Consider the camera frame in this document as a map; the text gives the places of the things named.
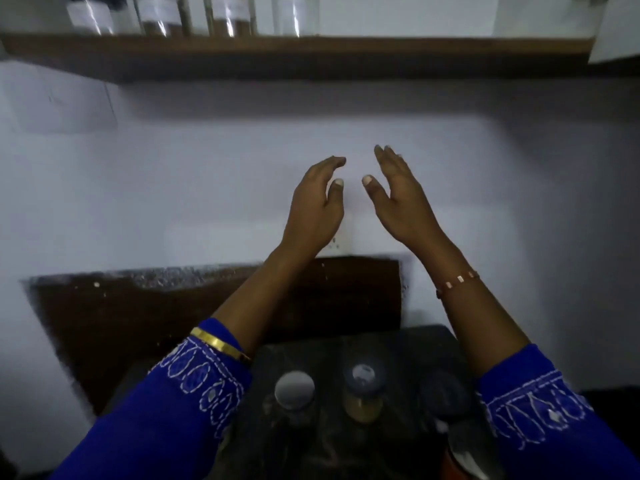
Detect person's right hand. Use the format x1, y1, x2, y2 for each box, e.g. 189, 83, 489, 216
361, 144, 452, 257

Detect person's left hand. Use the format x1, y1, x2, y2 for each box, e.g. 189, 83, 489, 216
279, 155, 347, 259

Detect black pepper jar steel lid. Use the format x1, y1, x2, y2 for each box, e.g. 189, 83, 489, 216
269, 370, 317, 431

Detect brown wooden cabinet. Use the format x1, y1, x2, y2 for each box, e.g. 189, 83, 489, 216
0, 0, 640, 85

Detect garam masala jar grey lid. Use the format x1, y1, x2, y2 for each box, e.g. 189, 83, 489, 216
341, 362, 387, 425

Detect black pepper jar grey lid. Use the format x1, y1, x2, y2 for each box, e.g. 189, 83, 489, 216
419, 369, 476, 435

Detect steel-lid brown pods spice jar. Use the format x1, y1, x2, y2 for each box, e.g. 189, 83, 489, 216
202, 0, 259, 38

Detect red chilli powder jar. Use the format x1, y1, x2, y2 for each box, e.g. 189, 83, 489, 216
439, 424, 493, 480

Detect steel-lid cinnamon jar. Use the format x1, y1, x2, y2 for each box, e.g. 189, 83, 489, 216
132, 0, 193, 37

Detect brown wooden cabinet door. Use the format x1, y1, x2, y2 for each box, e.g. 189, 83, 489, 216
587, 0, 640, 65

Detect grey-lid coriander powder jar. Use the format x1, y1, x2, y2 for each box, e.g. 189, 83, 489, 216
65, 0, 123, 35

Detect person's right forearm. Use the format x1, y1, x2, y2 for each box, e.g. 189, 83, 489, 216
423, 233, 532, 379

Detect person's left forearm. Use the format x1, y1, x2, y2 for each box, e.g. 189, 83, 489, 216
211, 246, 317, 361

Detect gold bangle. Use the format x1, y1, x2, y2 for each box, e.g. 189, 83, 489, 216
189, 326, 253, 364

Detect red beaded bracelet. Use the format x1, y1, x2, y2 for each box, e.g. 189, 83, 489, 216
435, 269, 481, 299

